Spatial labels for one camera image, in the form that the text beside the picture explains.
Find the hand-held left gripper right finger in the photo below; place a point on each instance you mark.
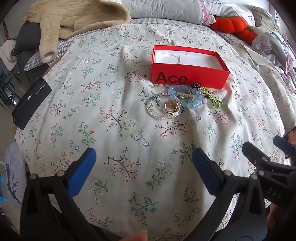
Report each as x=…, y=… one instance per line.
x=205, y=169

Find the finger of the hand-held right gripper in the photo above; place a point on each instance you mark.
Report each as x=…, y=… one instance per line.
x=259, y=160
x=283, y=143

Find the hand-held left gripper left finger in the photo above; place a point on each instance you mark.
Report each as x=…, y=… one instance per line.
x=83, y=171

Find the silver rhinestone bangle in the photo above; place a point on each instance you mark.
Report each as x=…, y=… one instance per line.
x=151, y=113
x=159, y=97

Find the red cardboard box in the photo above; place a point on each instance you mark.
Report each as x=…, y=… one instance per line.
x=185, y=71

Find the person's left hand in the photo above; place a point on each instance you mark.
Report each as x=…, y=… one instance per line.
x=136, y=236

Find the floral bed sheet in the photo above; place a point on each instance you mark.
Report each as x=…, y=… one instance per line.
x=138, y=143

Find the white deer print bag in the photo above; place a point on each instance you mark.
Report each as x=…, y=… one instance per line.
x=15, y=171

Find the black flat box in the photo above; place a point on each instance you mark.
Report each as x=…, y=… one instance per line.
x=30, y=104

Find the crumpled printed cloth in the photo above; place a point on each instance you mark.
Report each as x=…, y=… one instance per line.
x=272, y=46

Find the grey checked sheet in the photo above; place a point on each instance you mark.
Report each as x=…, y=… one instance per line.
x=62, y=45

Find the stack of papers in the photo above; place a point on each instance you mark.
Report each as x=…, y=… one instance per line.
x=263, y=16

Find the red plush toy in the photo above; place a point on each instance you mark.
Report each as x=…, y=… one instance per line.
x=231, y=24

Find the white printed pillow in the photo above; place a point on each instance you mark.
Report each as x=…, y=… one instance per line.
x=231, y=9

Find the dark grey cushion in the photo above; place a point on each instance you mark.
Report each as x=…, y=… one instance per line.
x=27, y=37

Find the beige fleece garment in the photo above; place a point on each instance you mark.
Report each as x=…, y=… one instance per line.
x=76, y=18

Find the grey quilted pillow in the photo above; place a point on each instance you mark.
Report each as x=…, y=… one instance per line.
x=161, y=9

